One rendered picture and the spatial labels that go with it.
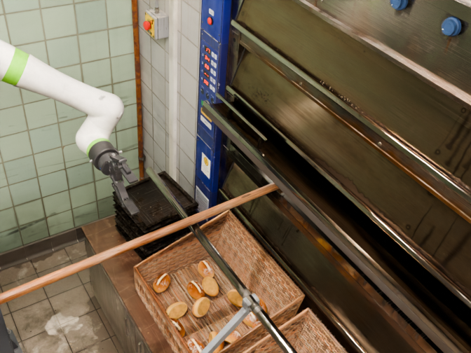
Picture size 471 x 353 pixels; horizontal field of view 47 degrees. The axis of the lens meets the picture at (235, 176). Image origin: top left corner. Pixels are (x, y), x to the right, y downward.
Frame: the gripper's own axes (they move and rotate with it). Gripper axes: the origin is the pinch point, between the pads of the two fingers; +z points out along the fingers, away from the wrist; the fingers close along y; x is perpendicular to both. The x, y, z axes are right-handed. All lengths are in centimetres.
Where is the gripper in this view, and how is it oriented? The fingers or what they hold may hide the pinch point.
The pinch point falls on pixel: (133, 195)
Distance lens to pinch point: 177.8
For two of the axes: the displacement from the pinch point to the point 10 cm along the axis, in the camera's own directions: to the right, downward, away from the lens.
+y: -0.8, 7.7, 6.4
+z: 5.5, 5.7, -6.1
